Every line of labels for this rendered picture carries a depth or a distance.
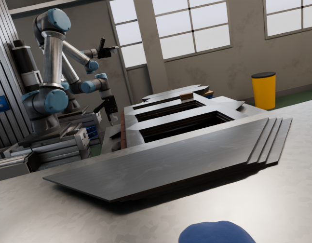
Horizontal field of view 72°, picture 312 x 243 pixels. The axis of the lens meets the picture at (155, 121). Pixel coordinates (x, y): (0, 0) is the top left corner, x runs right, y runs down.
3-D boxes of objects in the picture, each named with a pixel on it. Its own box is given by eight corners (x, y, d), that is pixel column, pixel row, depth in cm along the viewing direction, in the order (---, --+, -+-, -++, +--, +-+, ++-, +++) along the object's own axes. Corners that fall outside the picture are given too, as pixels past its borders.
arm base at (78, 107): (58, 115, 163) (54, 102, 160) (64, 111, 177) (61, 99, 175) (78, 111, 163) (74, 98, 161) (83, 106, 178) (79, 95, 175)
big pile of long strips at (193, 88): (200, 87, 281) (200, 83, 280) (213, 91, 243) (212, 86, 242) (141, 101, 274) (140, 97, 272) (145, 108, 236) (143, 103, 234)
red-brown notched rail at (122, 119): (125, 115, 234) (124, 110, 232) (136, 220, 79) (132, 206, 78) (122, 116, 233) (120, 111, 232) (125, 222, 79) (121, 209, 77)
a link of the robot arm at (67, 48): (41, 18, 147) (102, 62, 172) (40, 22, 156) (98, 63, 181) (32, 32, 145) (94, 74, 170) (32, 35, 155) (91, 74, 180)
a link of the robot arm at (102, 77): (90, 75, 140) (99, 73, 147) (95, 92, 143) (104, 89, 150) (99, 74, 136) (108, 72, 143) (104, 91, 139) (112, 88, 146)
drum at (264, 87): (268, 102, 416) (266, 71, 398) (282, 107, 378) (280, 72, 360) (249, 107, 415) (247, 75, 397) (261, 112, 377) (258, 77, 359)
